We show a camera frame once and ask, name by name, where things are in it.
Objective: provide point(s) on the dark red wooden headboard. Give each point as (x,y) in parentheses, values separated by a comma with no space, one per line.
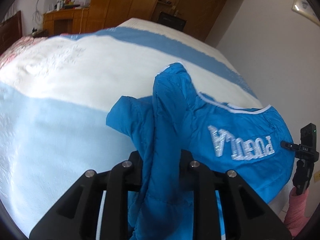
(10,32)

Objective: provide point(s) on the pink sleeve forearm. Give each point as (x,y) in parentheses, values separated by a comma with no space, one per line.
(295,218)

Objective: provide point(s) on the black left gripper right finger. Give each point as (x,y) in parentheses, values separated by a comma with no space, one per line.
(187,169)

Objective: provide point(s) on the wooden wardrobe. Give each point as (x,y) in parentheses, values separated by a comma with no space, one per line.
(199,15)

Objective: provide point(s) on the wooden desk with items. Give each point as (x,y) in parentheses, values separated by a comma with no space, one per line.
(66,21)

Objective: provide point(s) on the white and blue bed blanket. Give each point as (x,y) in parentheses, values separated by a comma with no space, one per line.
(56,93)

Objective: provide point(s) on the black television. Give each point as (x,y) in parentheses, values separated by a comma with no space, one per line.
(171,21)

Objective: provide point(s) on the framed wall picture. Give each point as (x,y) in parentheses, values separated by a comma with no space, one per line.
(303,8)

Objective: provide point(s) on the black camera on mount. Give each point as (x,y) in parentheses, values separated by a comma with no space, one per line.
(307,156)

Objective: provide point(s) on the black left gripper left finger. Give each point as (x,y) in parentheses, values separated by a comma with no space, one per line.
(134,175)

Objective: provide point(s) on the blue puffer jacket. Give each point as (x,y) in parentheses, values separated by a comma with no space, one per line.
(177,117)

